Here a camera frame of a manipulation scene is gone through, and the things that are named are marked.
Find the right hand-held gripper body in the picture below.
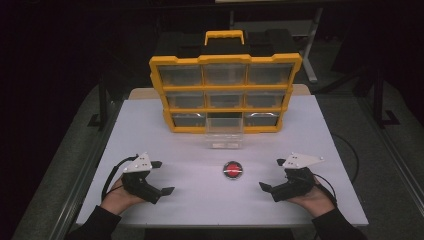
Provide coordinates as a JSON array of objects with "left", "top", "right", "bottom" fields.
[{"left": 271, "top": 152, "right": 325, "bottom": 203}]

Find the aluminium rail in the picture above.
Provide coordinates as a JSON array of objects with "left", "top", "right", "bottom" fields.
[
  {"left": 357, "top": 96, "right": 424, "bottom": 209},
  {"left": 49, "top": 99, "right": 125, "bottom": 240}
]

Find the round red tin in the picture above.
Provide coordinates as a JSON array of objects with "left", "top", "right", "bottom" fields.
[{"left": 222, "top": 160, "right": 244, "bottom": 180}]

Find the black metal stand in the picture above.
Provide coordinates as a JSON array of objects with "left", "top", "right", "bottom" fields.
[
  {"left": 87, "top": 74, "right": 112, "bottom": 132},
  {"left": 371, "top": 64, "right": 401, "bottom": 130}
]

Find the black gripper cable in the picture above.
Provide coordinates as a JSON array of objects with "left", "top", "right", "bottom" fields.
[
  {"left": 311, "top": 173, "right": 338, "bottom": 206},
  {"left": 100, "top": 153, "right": 139, "bottom": 201}
]

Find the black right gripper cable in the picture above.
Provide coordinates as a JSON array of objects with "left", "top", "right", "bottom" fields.
[{"left": 311, "top": 173, "right": 338, "bottom": 206}]

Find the set of closed clear drawers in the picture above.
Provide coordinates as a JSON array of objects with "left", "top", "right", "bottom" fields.
[{"left": 157, "top": 63, "right": 295, "bottom": 128}]

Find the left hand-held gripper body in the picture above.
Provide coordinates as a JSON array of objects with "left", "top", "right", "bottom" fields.
[{"left": 120, "top": 152, "right": 163, "bottom": 205}]

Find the black cable on floor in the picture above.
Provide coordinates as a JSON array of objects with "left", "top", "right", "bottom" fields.
[{"left": 331, "top": 133, "right": 360, "bottom": 185}]

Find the person's left hand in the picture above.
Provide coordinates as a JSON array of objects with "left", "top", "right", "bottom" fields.
[{"left": 99, "top": 177, "right": 148, "bottom": 216}]

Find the person's right hand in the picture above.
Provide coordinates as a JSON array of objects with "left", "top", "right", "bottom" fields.
[{"left": 286, "top": 177, "right": 336, "bottom": 218}]

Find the yellow black organizer cabinet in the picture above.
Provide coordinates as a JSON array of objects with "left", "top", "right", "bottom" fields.
[{"left": 148, "top": 29, "right": 303, "bottom": 135}]

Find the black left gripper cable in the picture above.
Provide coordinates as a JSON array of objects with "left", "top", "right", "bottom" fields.
[{"left": 100, "top": 153, "right": 139, "bottom": 201}]

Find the clear plastic drawer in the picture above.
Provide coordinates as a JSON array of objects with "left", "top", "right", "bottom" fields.
[{"left": 204, "top": 112, "right": 245, "bottom": 150}]

